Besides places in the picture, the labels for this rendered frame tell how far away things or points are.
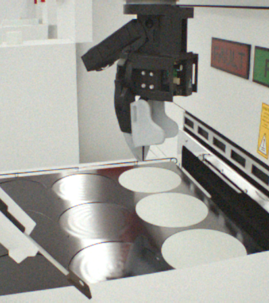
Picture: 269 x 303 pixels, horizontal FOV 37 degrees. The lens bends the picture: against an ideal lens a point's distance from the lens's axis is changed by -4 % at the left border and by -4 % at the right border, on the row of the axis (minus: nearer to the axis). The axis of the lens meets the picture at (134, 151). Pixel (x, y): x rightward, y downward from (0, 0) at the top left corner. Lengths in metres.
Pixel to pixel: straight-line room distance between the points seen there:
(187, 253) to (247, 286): 0.16
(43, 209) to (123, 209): 0.11
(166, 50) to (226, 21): 0.16
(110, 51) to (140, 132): 0.11
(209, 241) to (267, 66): 0.23
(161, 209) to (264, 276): 0.26
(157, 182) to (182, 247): 0.19
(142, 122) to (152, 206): 0.12
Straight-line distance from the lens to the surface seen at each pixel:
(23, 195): 0.64
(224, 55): 0.63
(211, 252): 0.49
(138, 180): 0.66
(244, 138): 0.59
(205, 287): 0.33
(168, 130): 0.56
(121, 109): 0.53
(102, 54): 0.56
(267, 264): 0.37
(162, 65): 0.48
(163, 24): 0.50
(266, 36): 0.54
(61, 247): 0.50
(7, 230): 0.24
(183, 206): 0.59
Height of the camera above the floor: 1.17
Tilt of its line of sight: 20 degrees down
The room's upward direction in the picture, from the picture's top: straight up
